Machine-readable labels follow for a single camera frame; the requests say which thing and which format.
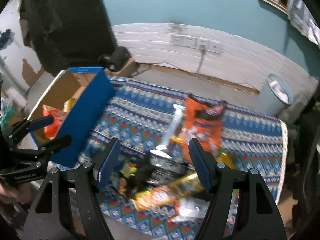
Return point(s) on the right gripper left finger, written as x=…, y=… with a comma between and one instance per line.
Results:
x=50, y=215

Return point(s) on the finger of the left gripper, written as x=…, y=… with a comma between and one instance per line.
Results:
x=50, y=146
x=22, y=128

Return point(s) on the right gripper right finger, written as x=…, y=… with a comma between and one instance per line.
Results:
x=257, y=215

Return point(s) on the yellow biscuit pack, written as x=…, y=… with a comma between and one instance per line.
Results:
x=182, y=187

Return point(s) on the orange black chip bag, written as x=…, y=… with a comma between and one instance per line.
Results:
x=202, y=121

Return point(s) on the silver foil snack pack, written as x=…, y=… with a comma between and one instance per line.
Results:
x=173, y=125

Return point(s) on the long yellow snack pack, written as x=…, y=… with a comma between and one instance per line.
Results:
x=68, y=105

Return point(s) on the person's left hand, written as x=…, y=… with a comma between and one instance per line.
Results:
x=9, y=194

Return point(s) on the green snack bag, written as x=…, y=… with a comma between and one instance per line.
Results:
x=233, y=206

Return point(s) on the blue cardboard box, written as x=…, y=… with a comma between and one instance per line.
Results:
x=92, y=91

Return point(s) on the white orange snack bag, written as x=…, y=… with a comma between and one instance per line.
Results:
x=189, y=209

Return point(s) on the dark blue umbrella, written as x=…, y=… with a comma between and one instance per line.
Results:
x=6, y=38

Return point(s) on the black snack bag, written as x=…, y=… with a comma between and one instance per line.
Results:
x=148, y=172

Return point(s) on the patterned blue table cloth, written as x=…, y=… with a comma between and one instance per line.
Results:
x=138, y=116

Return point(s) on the black hanging cloth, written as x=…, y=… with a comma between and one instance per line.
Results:
x=66, y=33

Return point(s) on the small cardboard box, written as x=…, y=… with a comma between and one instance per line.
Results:
x=127, y=71

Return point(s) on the light blue waste bin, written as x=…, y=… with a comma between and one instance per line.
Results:
x=274, y=96

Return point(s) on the silver foil curtain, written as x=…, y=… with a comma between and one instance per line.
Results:
x=301, y=18

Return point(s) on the wooden window ledge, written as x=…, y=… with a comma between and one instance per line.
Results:
x=276, y=5

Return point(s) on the black camera on box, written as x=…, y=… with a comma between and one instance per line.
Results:
x=116, y=61

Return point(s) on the white wall socket strip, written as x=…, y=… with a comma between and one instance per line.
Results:
x=197, y=43

